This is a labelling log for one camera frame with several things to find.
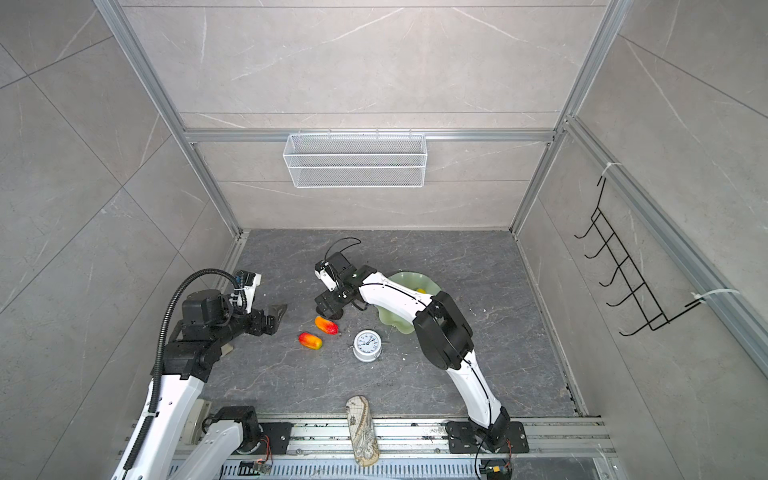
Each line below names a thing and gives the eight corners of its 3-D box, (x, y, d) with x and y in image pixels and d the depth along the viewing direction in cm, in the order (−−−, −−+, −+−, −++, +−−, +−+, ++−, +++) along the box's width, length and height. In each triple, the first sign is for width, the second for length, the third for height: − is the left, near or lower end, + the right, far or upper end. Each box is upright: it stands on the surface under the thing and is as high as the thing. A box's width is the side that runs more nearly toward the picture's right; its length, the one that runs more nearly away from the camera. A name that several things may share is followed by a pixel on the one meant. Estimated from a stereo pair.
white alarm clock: (353, 362, 88) (351, 356, 84) (355, 336, 94) (354, 329, 90) (381, 362, 88) (380, 356, 84) (381, 336, 94) (381, 329, 90)
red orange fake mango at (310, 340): (297, 342, 91) (295, 340, 90) (303, 333, 93) (301, 330, 92) (319, 351, 90) (318, 348, 88) (324, 341, 92) (323, 338, 90)
